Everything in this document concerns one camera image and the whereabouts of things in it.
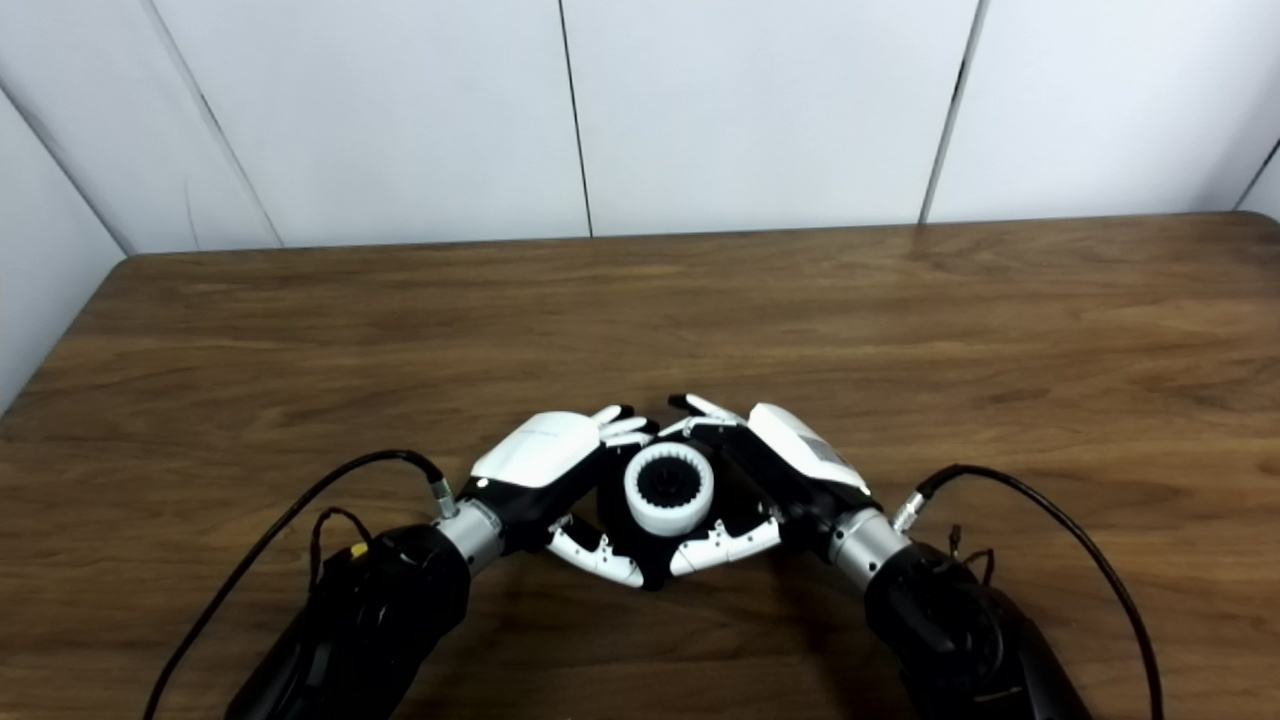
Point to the white and black left hand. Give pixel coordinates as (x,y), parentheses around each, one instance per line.
(540,450)

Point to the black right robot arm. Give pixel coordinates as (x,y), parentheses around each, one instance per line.
(950,630)

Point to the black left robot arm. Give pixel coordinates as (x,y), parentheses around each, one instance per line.
(370,620)

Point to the round black part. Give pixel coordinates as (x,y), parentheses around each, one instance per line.
(655,555)

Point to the white and black right hand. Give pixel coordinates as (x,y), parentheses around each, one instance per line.
(800,455)

